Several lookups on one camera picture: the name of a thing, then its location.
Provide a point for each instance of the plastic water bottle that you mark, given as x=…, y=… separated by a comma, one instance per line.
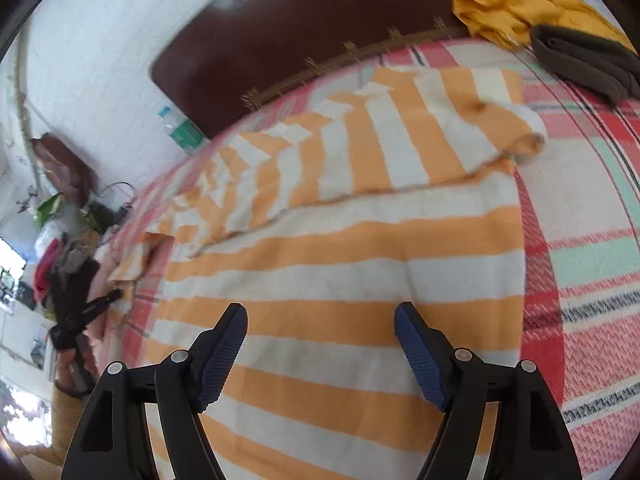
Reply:
x=182, y=131

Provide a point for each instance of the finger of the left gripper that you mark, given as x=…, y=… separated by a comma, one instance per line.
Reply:
x=71, y=324

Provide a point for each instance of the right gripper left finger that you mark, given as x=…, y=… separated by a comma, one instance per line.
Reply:
x=113, y=436

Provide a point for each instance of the dark brown fleece garment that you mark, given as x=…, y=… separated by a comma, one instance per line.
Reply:
x=604, y=66

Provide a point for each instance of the yellow garment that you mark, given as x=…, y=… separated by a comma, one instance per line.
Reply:
x=508, y=23

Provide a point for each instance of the orange white striped garment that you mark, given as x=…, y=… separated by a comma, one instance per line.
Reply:
x=402, y=190

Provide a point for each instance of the red plaid bed sheet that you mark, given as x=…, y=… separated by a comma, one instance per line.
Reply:
x=579, y=200

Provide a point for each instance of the dark brown headboard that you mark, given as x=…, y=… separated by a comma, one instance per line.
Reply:
x=237, y=55

